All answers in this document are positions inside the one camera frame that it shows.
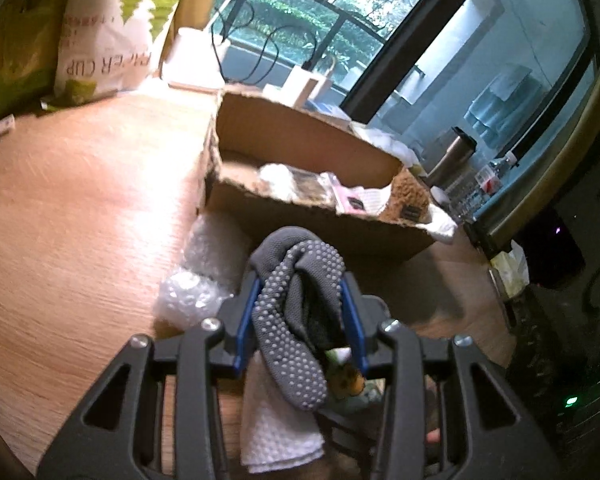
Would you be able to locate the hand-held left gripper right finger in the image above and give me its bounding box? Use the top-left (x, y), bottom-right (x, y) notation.
top-left (340, 272), bottom-right (563, 480)

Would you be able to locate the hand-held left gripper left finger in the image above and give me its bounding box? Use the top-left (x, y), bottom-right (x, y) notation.
top-left (35, 275), bottom-right (262, 480)

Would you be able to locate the grey dotted sock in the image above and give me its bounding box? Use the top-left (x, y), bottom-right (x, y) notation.
top-left (247, 226), bottom-right (348, 413)

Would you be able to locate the brown plush pad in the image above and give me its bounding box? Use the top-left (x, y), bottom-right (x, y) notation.
top-left (379, 167), bottom-right (433, 225)

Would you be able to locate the cardboard box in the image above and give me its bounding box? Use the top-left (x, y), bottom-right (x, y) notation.
top-left (197, 85), bottom-right (456, 263)

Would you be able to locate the clear bubble wrap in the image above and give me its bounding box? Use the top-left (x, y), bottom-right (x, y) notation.
top-left (159, 215), bottom-right (253, 333)

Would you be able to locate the small green yellow toy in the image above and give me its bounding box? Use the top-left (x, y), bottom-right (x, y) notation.
top-left (325, 347), bottom-right (386, 406)

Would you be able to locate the pink packet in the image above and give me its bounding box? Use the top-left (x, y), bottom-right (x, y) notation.
top-left (322, 172), bottom-right (381, 216)

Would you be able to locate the large white waffle cloth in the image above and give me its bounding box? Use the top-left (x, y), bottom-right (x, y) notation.
top-left (420, 205), bottom-right (458, 245)

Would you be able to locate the small white waffle cloth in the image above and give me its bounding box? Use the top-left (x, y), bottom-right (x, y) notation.
top-left (240, 355), bottom-right (328, 475)

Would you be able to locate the white fluffy cloth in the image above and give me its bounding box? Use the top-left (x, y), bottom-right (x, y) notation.
top-left (257, 162), bottom-right (301, 201)

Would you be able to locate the dark brown cloth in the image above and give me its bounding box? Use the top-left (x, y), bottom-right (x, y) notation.
top-left (292, 170), bottom-right (331, 206)

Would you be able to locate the yellow tissue pack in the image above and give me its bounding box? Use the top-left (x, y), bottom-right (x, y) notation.
top-left (489, 240), bottom-right (531, 301)

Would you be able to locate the clear water bottle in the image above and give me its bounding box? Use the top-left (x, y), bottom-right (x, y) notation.
top-left (450, 152), bottom-right (521, 223)

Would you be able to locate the steel tumbler black lid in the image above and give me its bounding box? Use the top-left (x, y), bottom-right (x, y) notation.
top-left (424, 126), bottom-right (478, 191)

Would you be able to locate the black case green light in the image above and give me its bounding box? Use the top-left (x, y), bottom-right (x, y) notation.
top-left (510, 285), bottom-right (600, 480)

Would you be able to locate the blue hanging towel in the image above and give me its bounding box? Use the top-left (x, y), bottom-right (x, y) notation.
top-left (467, 92), bottom-right (511, 143)

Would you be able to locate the white paper cup pack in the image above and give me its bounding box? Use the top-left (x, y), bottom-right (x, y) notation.
top-left (55, 0), bottom-right (191, 103)

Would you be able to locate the black balcony railing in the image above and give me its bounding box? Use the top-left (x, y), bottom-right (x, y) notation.
top-left (220, 0), bottom-right (396, 61)

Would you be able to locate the yellow green snack bag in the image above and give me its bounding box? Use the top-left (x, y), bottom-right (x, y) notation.
top-left (0, 0), bottom-right (88, 121)

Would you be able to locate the white charger with cable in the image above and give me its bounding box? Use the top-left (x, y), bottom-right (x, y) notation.
top-left (283, 66), bottom-right (317, 108)

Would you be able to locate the black cable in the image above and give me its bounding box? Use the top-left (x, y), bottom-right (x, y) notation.
top-left (207, 0), bottom-right (321, 86)

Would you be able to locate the black window frame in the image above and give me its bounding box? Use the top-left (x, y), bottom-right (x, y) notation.
top-left (340, 0), bottom-right (511, 126)

